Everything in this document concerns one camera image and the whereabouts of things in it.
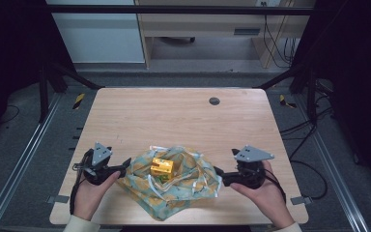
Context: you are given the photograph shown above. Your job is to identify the thin black floor cable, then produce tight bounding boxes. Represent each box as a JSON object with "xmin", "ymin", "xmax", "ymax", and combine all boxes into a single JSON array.
[{"xmin": 0, "ymin": 104, "xmax": 21, "ymax": 126}]

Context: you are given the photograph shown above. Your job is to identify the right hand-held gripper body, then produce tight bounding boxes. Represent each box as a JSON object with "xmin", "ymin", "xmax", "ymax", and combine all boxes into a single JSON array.
[{"xmin": 231, "ymin": 144, "xmax": 275, "ymax": 190}]

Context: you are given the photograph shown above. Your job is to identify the teal orange-print cloth bag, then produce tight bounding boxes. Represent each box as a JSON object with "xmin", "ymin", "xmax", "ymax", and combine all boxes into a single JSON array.
[{"xmin": 116, "ymin": 145, "xmax": 223, "ymax": 222}]

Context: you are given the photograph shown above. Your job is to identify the black frame post with brace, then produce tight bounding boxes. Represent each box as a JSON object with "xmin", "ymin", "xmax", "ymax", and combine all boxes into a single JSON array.
[
  {"xmin": 257, "ymin": 66, "xmax": 319, "ymax": 125},
  {"xmin": 38, "ymin": 62, "xmax": 104, "ymax": 124}
]

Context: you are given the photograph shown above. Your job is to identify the black hanging desk cables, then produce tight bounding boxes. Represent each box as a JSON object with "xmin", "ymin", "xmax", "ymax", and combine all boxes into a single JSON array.
[{"xmin": 261, "ymin": 1, "xmax": 301, "ymax": 70}]

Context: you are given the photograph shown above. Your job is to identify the dark curtain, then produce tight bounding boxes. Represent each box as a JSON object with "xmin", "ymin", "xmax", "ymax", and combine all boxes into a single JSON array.
[
  {"xmin": 293, "ymin": 0, "xmax": 371, "ymax": 197},
  {"xmin": 0, "ymin": 0, "xmax": 76, "ymax": 149}
]

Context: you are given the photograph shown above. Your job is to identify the grey table edge bracket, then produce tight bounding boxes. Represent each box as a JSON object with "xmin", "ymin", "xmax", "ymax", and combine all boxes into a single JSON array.
[
  {"xmin": 46, "ymin": 194, "xmax": 71, "ymax": 205},
  {"xmin": 290, "ymin": 195, "xmax": 313, "ymax": 206}
]

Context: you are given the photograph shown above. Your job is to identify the grey desk label plate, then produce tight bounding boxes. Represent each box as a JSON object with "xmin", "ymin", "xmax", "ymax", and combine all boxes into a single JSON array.
[{"xmin": 233, "ymin": 28, "xmax": 261, "ymax": 37}]

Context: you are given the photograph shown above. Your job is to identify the left hand-held gripper black cable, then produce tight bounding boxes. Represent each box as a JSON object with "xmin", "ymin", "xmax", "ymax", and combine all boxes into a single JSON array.
[{"xmin": 70, "ymin": 149, "xmax": 93, "ymax": 216}]

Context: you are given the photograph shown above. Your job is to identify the yellow box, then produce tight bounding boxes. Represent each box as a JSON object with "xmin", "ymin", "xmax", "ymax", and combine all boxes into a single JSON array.
[{"xmin": 150, "ymin": 157, "xmax": 174, "ymax": 182}]

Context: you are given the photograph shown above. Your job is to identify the person's right hand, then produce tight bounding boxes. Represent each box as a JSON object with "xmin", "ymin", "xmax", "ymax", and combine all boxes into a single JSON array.
[{"xmin": 230, "ymin": 160, "xmax": 296, "ymax": 230}]

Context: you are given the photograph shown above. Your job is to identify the person's left hand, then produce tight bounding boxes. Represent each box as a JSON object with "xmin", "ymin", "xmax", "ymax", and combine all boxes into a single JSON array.
[{"xmin": 72, "ymin": 171, "xmax": 122, "ymax": 221}]

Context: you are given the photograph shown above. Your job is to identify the right hand-held gripper black cable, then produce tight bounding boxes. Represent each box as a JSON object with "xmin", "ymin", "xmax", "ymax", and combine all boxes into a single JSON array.
[{"xmin": 264, "ymin": 168, "xmax": 287, "ymax": 204}]

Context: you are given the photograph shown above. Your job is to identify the black horizontal frame bar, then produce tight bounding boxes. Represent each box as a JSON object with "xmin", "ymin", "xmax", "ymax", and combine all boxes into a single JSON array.
[{"xmin": 44, "ymin": 4, "xmax": 315, "ymax": 16}]

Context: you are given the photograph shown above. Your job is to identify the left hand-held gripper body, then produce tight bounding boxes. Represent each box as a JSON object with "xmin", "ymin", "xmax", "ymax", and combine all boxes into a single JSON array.
[{"xmin": 73, "ymin": 141, "xmax": 124, "ymax": 186}]

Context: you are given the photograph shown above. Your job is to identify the white cabinet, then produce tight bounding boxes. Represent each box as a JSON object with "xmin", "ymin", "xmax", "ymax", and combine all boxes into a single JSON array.
[{"xmin": 46, "ymin": 0, "xmax": 146, "ymax": 64}]

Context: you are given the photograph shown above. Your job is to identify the hand-held gripper black cable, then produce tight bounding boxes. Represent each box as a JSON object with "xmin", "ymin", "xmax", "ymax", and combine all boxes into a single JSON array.
[
  {"xmin": 70, "ymin": 149, "xmax": 93, "ymax": 216},
  {"xmin": 264, "ymin": 168, "xmax": 287, "ymax": 204}
]

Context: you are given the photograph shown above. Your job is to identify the black floor cables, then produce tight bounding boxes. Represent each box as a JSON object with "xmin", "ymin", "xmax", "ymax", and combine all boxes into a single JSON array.
[{"xmin": 279, "ymin": 105, "xmax": 334, "ymax": 201}]

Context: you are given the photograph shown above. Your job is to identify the yellow black tape strip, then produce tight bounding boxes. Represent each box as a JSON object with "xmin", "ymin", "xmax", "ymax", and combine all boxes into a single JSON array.
[
  {"xmin": 72, "ymin": 92, "xmax": 86, "ymax": 110},
  {"xmin": 278, "ymin": 94, "xmax": 298, "ymax": 109}
]

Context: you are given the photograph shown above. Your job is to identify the aluminium floor rail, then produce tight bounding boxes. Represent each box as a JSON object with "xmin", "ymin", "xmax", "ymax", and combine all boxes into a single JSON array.
[
  {"xmin": 0, "ymin": 93, "xmax": 63, "ymax": 232},
  {"xmin": 294, "ymin": 95, "xmax": 370, "ymax": 232}
]

